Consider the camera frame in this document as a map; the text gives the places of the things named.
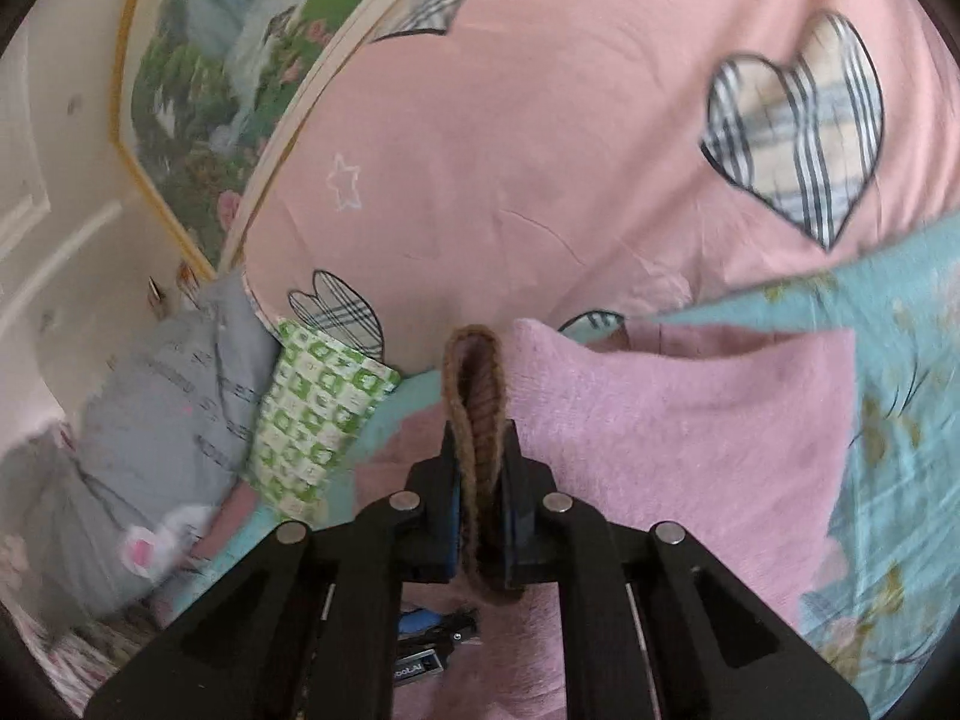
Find gold framed landscape picture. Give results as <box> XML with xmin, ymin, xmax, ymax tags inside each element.
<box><xmin>109</xmin><ymin>0</ymin><xmax>421</xmax><ymax>280</ymax></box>

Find floral patterned cloth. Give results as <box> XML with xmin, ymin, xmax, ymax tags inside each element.
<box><xmin>0</xmin><ymin>532</ymin><xmax>162</xmax><ymax>717</ymax></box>

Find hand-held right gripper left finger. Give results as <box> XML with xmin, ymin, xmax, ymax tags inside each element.
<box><xmin>82</xmin><ymin>418</ymin><xmax>461</xmax><ymax>720</ymax></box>

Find green checked pillow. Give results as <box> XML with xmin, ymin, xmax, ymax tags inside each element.
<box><xmin>246</xmin><ymin>317</ymin><xmax>402</xmax><ymax>524</ymax></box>

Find mauve fuzzy sweater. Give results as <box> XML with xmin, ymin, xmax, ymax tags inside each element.
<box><xmin>352</xmin><ymin>317</ymin><xmax>857</xmax><ymax>720</ymax></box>

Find grey printed pillow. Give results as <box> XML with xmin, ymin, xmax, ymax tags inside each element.
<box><xmin>0</xmin><ymin>270</ymin><xmax>282</xmax><ymax>620</ymax></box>

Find teal floral blanket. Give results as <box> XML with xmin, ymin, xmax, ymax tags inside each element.
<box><xmin>169</xmin><ymin>216</ymin><xmax>960</xmax><ymax>720</ymax></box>

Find pink duvet with plaid hearts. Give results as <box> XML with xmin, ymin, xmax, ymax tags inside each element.
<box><xmin>241</xmin><ymin>0</ymin><xmax>960</xmax><ymax>374</ymax></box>

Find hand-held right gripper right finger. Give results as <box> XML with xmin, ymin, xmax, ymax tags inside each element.
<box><xmin>499</xmin><ymin>418</ymin><xmax>872</xmax><ymax>720</ymax></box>

